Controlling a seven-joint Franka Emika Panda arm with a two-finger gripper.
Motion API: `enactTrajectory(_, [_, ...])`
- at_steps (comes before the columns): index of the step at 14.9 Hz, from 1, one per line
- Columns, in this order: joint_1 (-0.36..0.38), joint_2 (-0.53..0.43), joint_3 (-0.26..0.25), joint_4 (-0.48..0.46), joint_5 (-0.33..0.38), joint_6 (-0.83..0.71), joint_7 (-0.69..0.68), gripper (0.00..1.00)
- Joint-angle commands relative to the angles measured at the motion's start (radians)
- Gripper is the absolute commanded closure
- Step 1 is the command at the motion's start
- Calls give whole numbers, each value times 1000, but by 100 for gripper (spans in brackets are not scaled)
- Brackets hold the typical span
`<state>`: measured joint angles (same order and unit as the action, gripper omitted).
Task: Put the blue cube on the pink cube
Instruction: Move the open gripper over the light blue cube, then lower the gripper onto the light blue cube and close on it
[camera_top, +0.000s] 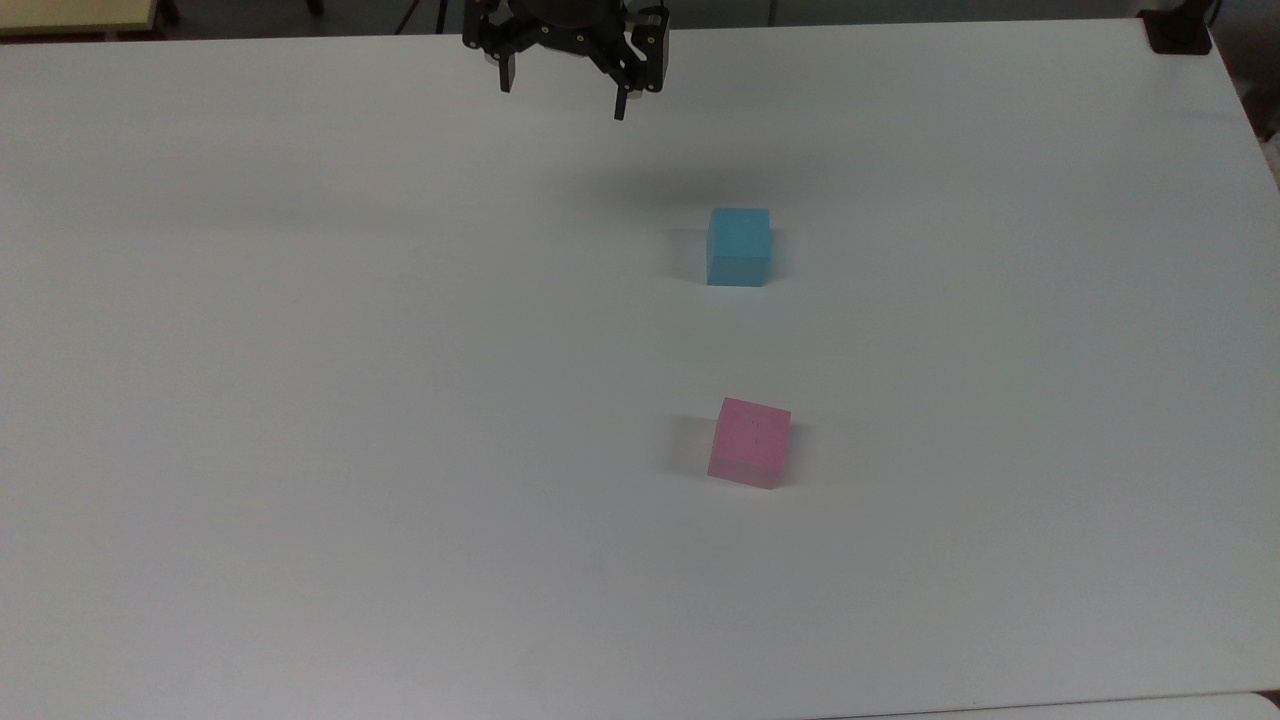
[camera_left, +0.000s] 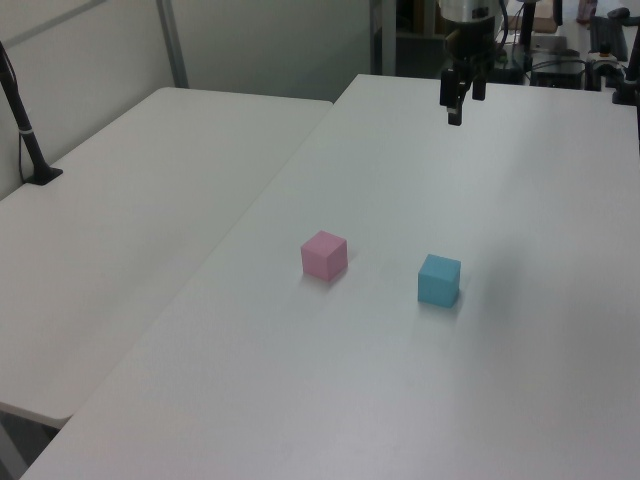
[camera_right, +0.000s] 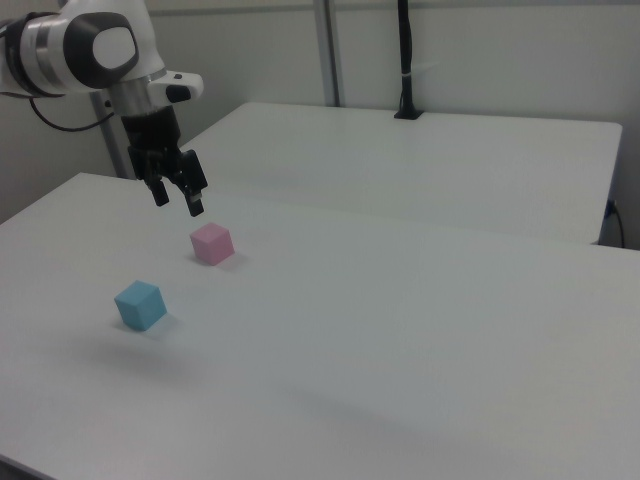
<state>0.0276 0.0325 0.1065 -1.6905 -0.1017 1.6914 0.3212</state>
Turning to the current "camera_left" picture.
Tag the black electronics box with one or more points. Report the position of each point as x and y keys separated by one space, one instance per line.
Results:
x=557 y=74

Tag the white side table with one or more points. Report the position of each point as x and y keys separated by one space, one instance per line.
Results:
x=125 y=235

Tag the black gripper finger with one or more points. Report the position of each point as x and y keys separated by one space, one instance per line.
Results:
x=452 y=97
x=478 y=87

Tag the blue cube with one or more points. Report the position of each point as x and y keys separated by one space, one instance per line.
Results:
x=438 y=280

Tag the black tripod pole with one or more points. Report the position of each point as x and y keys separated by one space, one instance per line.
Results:
x=526 y=25

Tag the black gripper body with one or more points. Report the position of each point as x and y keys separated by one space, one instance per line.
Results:
x=469 y=42

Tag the pink cube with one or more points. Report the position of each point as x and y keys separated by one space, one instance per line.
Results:
x=324 y=255

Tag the grey metal partition post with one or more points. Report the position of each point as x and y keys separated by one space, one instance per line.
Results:
x=172 y=42

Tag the black table clamp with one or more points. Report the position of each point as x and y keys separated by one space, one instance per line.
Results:
x=625 y=82

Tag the black camera stand pole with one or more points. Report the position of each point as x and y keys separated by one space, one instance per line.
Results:
x=19 y=117

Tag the black office chair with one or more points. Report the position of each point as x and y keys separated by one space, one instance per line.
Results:
x=607 y=32

